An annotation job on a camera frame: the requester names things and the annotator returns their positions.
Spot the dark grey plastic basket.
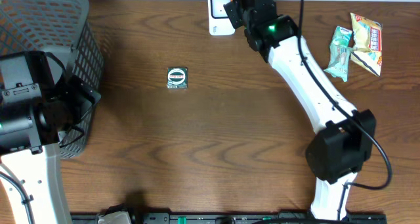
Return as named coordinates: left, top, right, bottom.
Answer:
left=1, top=0, right=104, bottom=158

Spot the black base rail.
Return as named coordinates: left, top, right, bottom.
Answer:
left=71, top=212, right=387, bottom=224

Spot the yellow snack bag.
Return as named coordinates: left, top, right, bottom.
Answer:
left=350, top=13, right=383, bottom=77

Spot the teal snack packet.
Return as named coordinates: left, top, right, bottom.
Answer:
left=324, top=43, right=352, bottom=82

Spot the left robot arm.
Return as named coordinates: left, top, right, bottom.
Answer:
left=1, top=51, right=101, bottom=223

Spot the round clear packaged item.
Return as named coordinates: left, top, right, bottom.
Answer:
left=167, top=67, right=188, bottom=89

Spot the teal tissue pack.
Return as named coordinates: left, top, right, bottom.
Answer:
left=330, top=26, right=353, bottom=49

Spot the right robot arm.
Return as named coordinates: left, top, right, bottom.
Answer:
left=224, top=0, right=376, bottom=222

